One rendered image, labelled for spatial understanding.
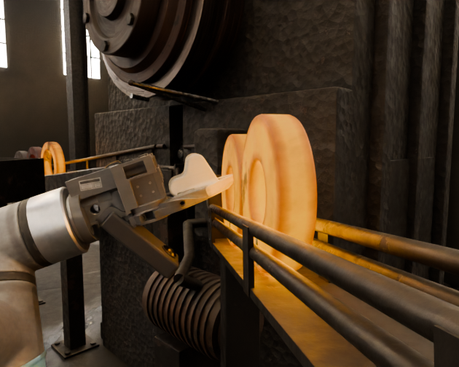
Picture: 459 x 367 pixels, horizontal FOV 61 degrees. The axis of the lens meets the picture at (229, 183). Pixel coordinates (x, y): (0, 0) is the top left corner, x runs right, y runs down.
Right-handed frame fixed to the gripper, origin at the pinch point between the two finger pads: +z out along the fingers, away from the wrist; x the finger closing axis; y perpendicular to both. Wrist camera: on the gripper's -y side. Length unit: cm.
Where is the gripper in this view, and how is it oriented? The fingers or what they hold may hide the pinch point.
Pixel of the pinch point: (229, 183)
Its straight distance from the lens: 53.0
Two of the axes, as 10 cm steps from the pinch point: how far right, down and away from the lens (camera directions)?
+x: -1.7, -1.1, 9.8
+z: 9.4, -3.2, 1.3
